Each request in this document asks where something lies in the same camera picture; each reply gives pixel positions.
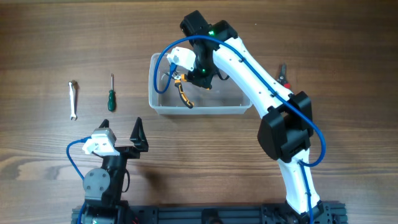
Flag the orange black needle-nose pliers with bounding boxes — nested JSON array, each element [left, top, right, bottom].
[[165, 72, 194, 109]]

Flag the small silver wrench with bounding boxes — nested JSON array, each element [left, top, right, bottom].
[[68, 80, 77, 120]]

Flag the red handled cutting pliers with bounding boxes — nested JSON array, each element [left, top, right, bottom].
[[277, 63, 291, 89]]

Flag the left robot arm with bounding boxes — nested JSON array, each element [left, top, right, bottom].
[[76, 118, 148, 223]]

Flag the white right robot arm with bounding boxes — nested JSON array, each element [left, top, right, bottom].
[[149, 11, 326, 223]]

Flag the clear plastic container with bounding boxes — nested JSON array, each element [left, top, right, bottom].
[[149, 53, 252, 115]]

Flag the green handled screwdriver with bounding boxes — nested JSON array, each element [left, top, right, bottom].
[[108, 73, 116, 112]]

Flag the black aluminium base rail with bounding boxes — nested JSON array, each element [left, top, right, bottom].
[[71, 201, 348, 224]]

